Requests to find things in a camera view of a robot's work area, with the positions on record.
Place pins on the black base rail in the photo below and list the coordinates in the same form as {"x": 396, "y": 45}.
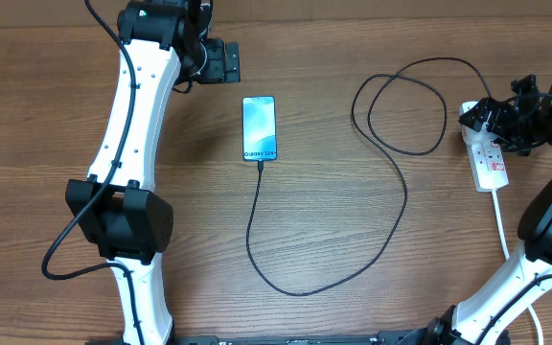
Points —
{"x": 295, "y": 339}

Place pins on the white charger plug adapter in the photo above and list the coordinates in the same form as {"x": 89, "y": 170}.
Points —
{"x": 472, "y": 137}

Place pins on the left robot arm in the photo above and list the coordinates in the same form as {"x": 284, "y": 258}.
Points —
{"x": 161, "y": 45}

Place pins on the white power strip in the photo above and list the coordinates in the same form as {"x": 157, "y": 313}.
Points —
{"x": 487, "y": 166}

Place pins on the blue screen smartphone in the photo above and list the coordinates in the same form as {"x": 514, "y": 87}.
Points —
{"x": 259, "y": 130}

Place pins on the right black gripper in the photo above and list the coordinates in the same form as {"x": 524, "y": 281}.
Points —
{"x": 492, "y": 119}

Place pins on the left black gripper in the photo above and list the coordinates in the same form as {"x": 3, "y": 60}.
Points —
{"x": 218, "y": 72}

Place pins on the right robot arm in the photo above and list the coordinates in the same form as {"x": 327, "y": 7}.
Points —
{"x": 521, "y": 280}

